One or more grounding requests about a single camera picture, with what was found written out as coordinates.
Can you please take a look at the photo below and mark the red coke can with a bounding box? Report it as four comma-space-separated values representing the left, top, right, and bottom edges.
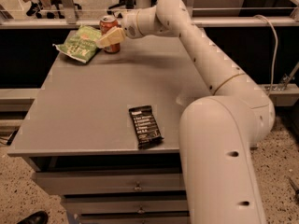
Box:
99, 15, 121, 54

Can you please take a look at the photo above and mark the black snack bar wrapper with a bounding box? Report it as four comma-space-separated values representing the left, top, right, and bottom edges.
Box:
129, 105, 164, 149

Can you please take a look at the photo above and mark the grey drawer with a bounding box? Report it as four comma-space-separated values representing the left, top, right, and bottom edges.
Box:
78, 212, 191, 224
32, 169, 185, 195
62, 195, 188, 215

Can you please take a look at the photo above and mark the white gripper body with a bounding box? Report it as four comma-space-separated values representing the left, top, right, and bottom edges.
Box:
121, 10, 141, 39

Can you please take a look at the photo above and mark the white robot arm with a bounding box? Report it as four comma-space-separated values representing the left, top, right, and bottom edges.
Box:
96, 0, 275, 224

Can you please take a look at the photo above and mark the top grey drawer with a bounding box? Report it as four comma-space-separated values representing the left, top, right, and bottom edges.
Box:
32, 169, 185, 195

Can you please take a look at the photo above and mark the bottom grey drawer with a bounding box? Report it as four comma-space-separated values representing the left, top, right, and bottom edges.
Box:
78, 212, 191, 224

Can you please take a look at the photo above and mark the green jalapeno chip bag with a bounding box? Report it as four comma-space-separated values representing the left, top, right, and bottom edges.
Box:
54, 25, 102, 63

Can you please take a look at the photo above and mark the middle grey drawer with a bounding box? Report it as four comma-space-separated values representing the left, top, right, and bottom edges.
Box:
62, 195, 188, 215

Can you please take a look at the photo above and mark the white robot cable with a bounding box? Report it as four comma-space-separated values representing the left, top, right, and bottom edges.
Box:
253, 14, 279, 97

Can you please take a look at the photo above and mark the metal railing frame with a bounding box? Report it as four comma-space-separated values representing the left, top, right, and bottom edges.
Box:
0, 0, 299, 29

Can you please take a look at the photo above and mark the grey drawer cabinet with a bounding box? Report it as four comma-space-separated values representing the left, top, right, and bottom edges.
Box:
7, 27, 213, 224

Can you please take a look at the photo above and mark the black shoe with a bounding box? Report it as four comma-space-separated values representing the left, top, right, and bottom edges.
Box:
17, 211, 49, 224

